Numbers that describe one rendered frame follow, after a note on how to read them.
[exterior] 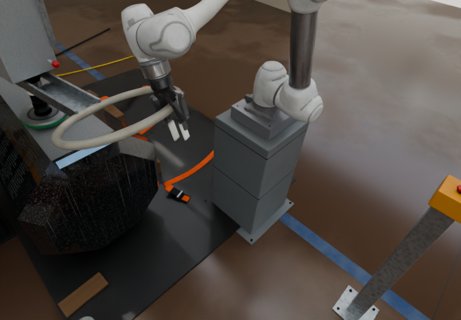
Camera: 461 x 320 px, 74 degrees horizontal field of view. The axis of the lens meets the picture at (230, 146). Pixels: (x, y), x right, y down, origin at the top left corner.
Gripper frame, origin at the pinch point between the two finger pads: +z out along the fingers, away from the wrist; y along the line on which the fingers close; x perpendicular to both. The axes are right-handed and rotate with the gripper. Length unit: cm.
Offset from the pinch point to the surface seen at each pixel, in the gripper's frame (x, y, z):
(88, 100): -12, 50, -11
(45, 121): -13, 87, -3
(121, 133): 18.1, 6.8, -9.5
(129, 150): -28, 58, 25
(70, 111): 0, 49, -11
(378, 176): -154, -66, 135
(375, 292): -25, -62, 111
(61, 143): 23.6, 27.3, -10.0
